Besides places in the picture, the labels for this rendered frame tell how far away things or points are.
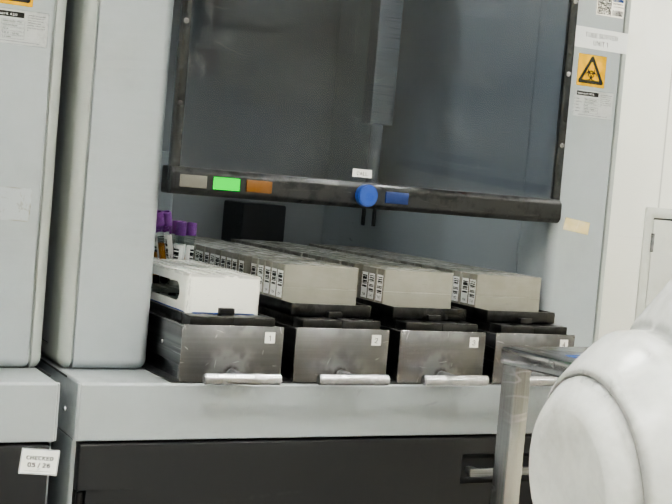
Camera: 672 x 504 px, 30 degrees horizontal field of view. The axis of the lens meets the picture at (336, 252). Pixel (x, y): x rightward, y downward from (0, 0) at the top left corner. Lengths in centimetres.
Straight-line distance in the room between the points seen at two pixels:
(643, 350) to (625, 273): 283
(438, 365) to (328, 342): 17
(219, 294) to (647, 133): 206
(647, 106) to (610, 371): 287
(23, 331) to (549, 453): 101
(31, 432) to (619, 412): 99
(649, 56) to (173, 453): 222
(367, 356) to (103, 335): 34
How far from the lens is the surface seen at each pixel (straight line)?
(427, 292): 176
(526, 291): 185
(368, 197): 168
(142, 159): 159
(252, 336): 156
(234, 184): 160
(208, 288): 157
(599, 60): 194
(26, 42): 155
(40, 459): 151
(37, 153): 155
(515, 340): 176
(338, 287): 169
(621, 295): 344
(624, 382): 61
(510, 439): 147
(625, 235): 343
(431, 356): 169
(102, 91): 157
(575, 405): 62
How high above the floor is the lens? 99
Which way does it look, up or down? 3 degrees down
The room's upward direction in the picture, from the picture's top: 5 degrees clockwise
